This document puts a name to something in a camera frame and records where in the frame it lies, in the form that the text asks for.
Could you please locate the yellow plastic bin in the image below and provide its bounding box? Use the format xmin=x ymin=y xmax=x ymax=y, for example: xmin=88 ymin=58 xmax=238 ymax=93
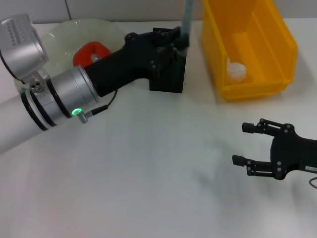
xmin=200 ymin=0 xmax=298 ymax=101

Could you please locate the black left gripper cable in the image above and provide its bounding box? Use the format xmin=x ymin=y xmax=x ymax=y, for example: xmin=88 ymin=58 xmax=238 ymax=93
xmin=77 ymin=88 xmax=119 ymax=123

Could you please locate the black mesh pen holder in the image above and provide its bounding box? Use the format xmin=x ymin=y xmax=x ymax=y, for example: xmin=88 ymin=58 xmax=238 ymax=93
xmin=149 ymin=27 xmax=190 ymax=94

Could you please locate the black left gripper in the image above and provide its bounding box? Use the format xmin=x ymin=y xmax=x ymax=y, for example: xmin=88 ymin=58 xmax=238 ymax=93
xmin=84 ymin=26 xmax=191 ymax=98

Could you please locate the grey pen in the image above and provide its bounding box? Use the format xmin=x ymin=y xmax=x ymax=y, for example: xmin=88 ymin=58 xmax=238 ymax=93
xmin=181 ymin=0 xmax=196 ymax=38

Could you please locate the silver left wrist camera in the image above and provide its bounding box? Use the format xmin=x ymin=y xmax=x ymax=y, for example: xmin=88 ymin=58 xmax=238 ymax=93
xmin=0 ymin=13 xmax=50 ymax=84

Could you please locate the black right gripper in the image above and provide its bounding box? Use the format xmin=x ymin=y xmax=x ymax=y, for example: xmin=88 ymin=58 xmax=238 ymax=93
xmin=232 ymin=118 xmax=317 ymax=181

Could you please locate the red tomato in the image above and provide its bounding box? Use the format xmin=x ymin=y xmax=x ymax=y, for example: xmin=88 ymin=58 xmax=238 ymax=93
xmin=72 ymin=41 xmax=112 ymax=69

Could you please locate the pale green glass fruit plate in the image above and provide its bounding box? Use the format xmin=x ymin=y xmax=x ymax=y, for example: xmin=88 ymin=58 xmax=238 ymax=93
xmin=13 ymin=19 xmax=125 ymax=88

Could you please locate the white paper ball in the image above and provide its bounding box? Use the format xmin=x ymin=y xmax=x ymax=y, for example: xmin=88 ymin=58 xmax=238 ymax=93
xmin=226 ymin=57 xmax=248 ymax=85

